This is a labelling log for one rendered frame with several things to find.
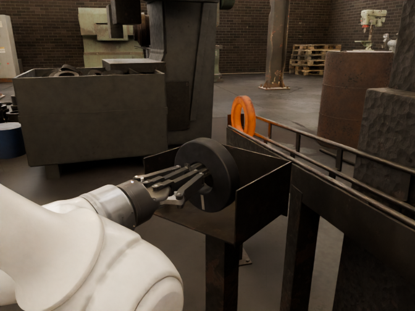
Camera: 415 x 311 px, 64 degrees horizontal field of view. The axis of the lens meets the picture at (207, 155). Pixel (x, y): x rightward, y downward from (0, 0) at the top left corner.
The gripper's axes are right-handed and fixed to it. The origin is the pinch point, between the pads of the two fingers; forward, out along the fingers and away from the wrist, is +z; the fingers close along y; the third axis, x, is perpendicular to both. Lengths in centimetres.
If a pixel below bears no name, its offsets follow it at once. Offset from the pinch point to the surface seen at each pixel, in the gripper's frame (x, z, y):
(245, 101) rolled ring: 0, 57, -30
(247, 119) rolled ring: -6, 55, -27
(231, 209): -12.7, 7.4, 1.2
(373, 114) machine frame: 8.1, 29.6, 22.6
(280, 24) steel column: 23, 594, -322
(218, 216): -12.5, 2.8, 1.1
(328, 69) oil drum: -14, 260, -80
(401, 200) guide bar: -5.1, 19.5, 32.5
